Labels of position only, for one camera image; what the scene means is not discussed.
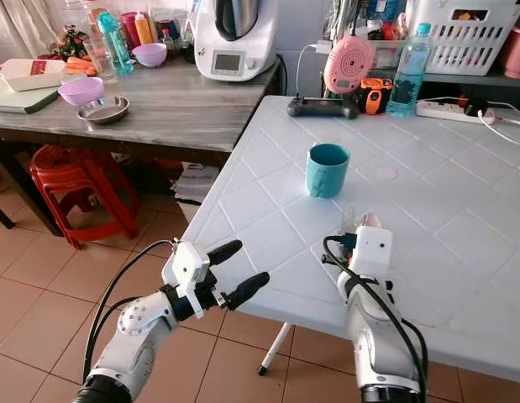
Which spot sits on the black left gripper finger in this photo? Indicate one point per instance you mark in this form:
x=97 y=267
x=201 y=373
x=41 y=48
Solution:
x=247 y=290
x=224 y=252

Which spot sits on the clear drinking glass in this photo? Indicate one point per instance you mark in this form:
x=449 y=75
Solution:
x=349 y=220

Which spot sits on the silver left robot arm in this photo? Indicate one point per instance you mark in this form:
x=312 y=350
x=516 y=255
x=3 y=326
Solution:
x=138 y=336

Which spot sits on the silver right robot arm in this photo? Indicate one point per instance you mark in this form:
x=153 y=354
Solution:
x=381 y=344

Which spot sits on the teal cup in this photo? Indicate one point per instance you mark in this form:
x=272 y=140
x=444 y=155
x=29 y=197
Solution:
x=327 y=175

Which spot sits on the grey wooden table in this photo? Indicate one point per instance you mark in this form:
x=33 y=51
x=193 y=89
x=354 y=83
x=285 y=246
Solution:
x=184 y=109

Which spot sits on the red plastic stool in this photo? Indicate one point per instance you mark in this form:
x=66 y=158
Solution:
x=79 y=189

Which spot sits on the black handheld controller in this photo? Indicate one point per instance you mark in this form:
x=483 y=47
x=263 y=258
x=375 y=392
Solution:
x=323 y=107

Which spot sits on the stainless steel bowl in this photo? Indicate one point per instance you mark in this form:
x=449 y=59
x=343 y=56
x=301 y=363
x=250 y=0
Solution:
x=104 y=110

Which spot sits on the white plastic folding table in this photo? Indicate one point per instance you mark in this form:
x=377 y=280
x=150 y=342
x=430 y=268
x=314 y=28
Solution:
x=436 y=210

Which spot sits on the white kitchen cooking machine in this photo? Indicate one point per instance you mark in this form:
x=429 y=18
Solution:
x=230 y=46

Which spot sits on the small purple plastic bowl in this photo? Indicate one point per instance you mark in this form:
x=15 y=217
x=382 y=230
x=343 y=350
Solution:
x=149 y=55

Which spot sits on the large purple plastic bowl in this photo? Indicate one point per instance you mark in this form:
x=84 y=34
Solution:
x=81 y=91

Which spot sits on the orange and black tool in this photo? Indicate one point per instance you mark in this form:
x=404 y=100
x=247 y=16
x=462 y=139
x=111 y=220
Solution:
x=375 y=96

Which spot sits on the clear glass tumbler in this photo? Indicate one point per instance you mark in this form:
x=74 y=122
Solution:
x=102 y=65

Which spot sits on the pink round speaker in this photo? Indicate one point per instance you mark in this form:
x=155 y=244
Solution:
x=349 y=65

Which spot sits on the teal drink bottle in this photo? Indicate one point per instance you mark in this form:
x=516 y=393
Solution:
x=115 y=46

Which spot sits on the orange carrots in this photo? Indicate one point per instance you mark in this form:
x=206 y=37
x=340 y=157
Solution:
x=79 y=65

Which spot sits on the orange sauce bottle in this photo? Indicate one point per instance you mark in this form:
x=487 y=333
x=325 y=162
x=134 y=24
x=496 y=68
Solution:
x=144 y=29

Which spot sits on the red canister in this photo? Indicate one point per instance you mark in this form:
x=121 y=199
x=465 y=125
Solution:
x=128 y=29

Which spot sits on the green cutting board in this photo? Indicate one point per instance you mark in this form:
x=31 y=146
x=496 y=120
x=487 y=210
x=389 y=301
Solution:
x=20 y=99

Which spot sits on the blue plastic water bottle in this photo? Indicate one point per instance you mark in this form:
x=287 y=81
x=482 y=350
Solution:
x=411 y=75

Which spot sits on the small flower plant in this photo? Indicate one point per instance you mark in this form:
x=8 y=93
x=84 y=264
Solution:
x=70 y=42

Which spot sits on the white grater tray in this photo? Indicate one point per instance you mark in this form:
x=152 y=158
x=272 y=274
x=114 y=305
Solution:
x=33 y=75

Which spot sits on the white power strip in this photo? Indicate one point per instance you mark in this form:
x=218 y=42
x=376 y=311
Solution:
x=449 y=111

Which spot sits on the white laundry basket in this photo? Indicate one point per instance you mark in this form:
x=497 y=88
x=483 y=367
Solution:
x=470 y=46

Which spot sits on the pink plastic container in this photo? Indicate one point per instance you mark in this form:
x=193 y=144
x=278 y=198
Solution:
x=516 y=52

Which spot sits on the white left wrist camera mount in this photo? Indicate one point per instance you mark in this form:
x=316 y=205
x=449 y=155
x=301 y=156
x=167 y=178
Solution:
x=188 y=267

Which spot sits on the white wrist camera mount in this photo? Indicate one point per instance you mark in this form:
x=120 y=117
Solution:
x=188 y=267
x=372 y=250

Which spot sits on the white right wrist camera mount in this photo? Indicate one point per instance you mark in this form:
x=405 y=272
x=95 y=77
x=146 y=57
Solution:
x=372 y=250

